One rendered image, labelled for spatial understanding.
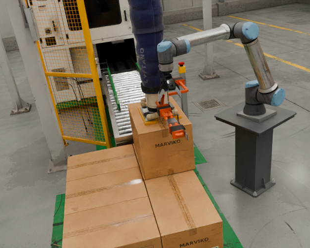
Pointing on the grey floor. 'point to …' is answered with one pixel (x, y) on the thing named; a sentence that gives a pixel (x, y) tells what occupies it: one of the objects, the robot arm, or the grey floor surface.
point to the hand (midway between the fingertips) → (170, 100)
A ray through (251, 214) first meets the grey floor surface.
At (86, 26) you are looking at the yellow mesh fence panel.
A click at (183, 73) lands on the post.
